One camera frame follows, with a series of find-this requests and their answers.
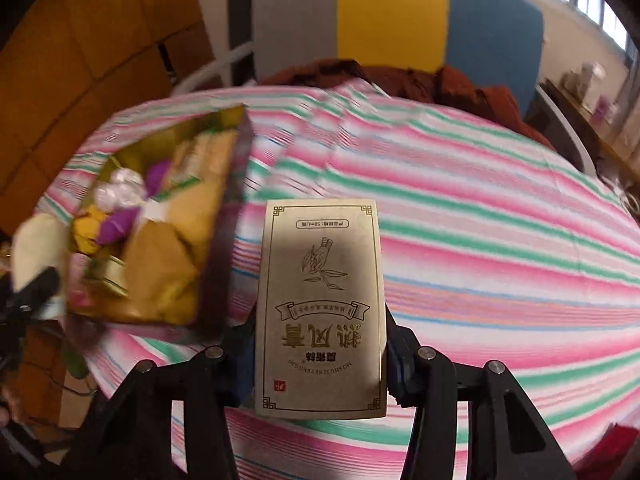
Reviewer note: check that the gold-lined purple storage box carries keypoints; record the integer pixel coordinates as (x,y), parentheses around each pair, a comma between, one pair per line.
(225,240)

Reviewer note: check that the red-brown blanket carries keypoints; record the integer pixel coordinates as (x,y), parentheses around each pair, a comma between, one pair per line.
(465,90)

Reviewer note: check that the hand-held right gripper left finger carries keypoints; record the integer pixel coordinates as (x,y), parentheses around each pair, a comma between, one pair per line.
(242,360)

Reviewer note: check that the clear bubble wrap bundle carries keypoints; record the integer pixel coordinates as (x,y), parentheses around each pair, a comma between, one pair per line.
(125,179)
(112,199)

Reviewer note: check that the grey curved metal rail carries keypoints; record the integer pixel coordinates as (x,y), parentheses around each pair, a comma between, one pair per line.
(565,125)

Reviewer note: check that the beige towel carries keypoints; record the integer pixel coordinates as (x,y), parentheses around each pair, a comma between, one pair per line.
(40,245)

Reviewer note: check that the white foam block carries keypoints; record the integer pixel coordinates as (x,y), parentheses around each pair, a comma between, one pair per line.
(151,211)

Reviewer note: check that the beige printed cardboard box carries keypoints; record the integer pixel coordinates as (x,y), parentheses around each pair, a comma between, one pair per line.
(320,310)

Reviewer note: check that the pink packet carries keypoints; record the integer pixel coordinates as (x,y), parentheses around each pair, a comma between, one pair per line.
(80,280)

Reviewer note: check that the green cardboard box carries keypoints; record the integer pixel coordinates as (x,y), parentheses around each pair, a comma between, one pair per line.
(107,272)

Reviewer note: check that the pink green striped cloth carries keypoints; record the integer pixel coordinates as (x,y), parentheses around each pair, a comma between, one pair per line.
(475,240)

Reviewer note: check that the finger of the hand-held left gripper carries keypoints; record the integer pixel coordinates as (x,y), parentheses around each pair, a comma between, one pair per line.
(40,285)

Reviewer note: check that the red cloth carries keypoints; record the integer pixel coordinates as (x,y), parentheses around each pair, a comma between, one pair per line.
(615,450)

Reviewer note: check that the orange wooden wardrobe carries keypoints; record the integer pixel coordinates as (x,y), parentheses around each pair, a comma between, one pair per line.
(75,60)

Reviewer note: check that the yellow-brown sponge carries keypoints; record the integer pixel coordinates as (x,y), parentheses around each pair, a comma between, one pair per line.
(160,260)

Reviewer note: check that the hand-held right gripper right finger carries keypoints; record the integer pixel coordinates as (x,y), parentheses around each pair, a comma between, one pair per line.
(397,375)

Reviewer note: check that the grey yellow blue panel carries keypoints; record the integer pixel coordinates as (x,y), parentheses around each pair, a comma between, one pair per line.
(390,15)

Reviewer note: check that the yellow snack packet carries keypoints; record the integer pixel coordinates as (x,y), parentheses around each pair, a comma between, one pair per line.
(85,235)

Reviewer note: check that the white curved metal rail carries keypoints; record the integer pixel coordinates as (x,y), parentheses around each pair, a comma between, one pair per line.
(210,67)

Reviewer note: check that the small purple box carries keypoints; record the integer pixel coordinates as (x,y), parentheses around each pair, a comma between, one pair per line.
(604,109)

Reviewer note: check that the purple snack packet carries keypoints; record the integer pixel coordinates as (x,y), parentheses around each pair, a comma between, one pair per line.
(156,176)
(116,226)

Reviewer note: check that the white carton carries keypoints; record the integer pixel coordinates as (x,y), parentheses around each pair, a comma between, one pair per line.
(585,80)

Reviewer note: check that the wooden shelf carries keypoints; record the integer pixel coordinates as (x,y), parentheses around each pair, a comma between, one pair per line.
(595,135)

